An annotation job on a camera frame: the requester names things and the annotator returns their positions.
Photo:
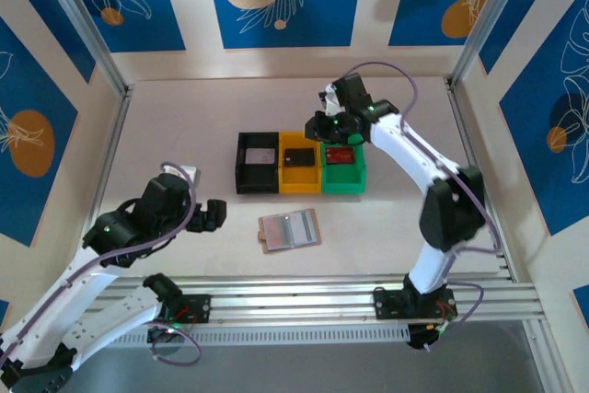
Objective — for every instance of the pale red card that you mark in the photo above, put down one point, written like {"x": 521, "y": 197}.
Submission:
{"x": 277, "y": 233}

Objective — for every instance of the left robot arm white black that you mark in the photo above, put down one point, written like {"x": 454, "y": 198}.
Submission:
{"x": 55, "y": 301}

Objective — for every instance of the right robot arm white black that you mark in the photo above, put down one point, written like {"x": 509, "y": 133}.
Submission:
{"x": 414, "y": 153}

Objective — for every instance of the dark red card gold print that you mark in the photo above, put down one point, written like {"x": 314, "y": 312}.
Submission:
{"x": 340, "y": 156}

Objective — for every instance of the black card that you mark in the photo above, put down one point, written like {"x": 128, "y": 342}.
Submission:
{"x": 298, "y": 157}

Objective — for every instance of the plain white card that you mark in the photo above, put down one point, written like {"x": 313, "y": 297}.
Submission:
{"x": 260, "y": 157}

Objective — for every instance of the green plastic bin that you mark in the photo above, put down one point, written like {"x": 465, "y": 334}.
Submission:
{"x": 343, "y": 179}

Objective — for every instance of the yellow plastic bin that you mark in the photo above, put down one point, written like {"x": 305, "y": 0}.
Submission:
{"x": 299, "y": 179}

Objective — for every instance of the black plastic bin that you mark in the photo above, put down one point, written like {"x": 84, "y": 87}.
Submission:
{"x": 257, "y": 181}

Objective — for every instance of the small black controller board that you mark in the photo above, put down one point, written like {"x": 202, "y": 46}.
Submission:
{"x": 425, "y": 335}
{"x": 165, "y": 333}

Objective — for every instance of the grey glossy panel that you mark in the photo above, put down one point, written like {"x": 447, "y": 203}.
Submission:
{"x": 294, "y": 372}

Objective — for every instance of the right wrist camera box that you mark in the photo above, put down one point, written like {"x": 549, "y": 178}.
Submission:
{"x": 330, "y": 100}

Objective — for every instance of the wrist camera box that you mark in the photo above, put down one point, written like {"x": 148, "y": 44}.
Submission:
{"x": 330, "y": 100}
{"x": 191, "y": 176}

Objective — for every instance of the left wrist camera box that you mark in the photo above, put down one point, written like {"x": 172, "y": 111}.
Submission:
{"x": 191, "y": 176}

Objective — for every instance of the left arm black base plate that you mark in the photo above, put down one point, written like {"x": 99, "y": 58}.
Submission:
{"x": 200, "y": 308}

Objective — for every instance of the aluminium table side rail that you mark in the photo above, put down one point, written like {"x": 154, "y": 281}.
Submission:
{"x": 458, "y": 107}
{"x": 115, "y": 135}

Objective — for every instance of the aluminium mounting rail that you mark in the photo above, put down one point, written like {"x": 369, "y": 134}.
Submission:
{"x": 294, "y": 305}

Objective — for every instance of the aluminium frame post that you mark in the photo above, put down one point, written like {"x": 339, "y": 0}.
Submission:
{"x": 492, "y": 15}
{"x": 83, "y": 20}

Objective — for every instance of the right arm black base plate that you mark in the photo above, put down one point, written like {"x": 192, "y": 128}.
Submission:
{"x": 384, "y": 305}

